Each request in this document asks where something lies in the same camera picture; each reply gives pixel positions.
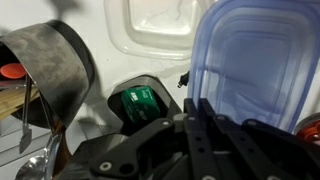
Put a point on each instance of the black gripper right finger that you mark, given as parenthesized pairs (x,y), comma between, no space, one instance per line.
(266,150)

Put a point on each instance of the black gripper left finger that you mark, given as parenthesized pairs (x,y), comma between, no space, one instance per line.
(200,146)

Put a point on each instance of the blue plastic lid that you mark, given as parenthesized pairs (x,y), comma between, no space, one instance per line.
(253,66)

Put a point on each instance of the clear plastic lunch box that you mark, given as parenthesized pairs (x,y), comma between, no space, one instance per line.
(156,46)

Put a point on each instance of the black coffee maker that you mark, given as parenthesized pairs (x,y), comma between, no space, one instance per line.
(166,96)

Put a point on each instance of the black power plug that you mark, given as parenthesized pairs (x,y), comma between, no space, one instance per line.
(182,80)

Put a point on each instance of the green coffee pod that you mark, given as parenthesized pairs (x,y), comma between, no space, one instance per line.
(140,103)

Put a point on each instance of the shiny metal spoon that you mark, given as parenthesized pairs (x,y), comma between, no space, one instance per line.
(33,168)

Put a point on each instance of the metal tongs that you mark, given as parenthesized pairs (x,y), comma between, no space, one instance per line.
(26,133)

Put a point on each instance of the wooden utensil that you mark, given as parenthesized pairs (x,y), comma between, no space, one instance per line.
(13,101)

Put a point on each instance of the red spatula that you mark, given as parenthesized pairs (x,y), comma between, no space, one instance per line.
(12,70)

